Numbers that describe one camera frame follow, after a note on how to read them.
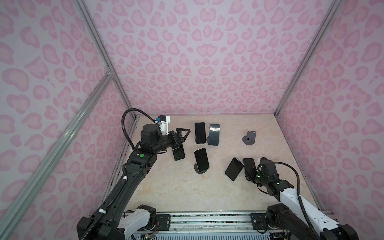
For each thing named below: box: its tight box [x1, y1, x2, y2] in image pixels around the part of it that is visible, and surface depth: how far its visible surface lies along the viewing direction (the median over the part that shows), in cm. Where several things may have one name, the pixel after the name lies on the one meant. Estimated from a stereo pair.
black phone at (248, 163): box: [243, 158, 256, 172], surface depth 96 cm
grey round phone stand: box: [242, 130, 257, 146], surface depth 102 cm
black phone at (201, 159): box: [194, 148, 210, 172], surface depth 86 cm
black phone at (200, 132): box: [194, 122, 206, 144], surface depth 100 cm
